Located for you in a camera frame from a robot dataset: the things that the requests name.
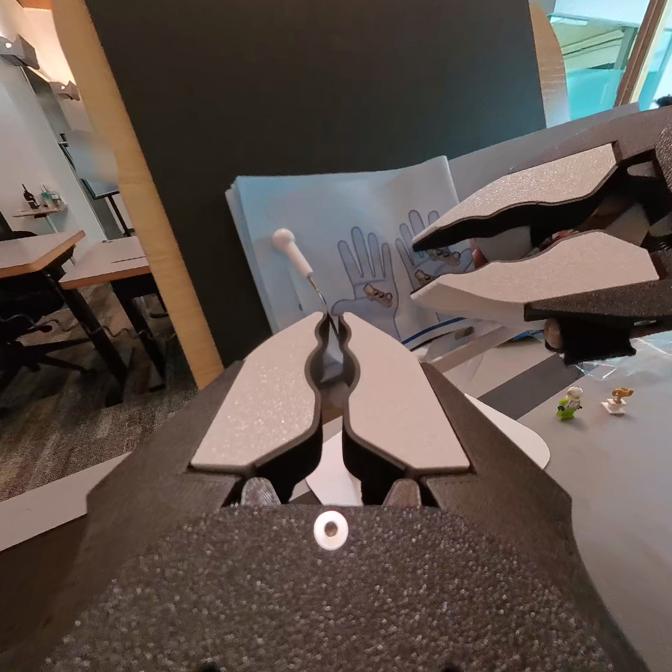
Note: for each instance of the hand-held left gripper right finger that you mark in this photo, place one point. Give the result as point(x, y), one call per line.
point(407, 410)

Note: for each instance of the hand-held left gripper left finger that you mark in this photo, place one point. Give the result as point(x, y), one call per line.
point(257, 410)

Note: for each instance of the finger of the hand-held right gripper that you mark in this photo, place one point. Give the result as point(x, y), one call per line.
point(525, 189)
point(546, 273)

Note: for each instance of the white book stand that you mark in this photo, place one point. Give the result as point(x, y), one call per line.
point(515, 436)

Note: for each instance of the instruction booklet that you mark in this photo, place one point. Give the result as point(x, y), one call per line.
point(315, 210)

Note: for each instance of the clear plastic bag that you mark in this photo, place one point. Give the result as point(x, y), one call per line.
point(630, 373)

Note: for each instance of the small gold trophy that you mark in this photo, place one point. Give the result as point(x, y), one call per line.
point(617, 401)

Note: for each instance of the green minifigure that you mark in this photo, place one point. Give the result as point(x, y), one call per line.
point(570, 404)

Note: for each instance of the black office chair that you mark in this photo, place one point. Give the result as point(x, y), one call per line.
point(21, 326)

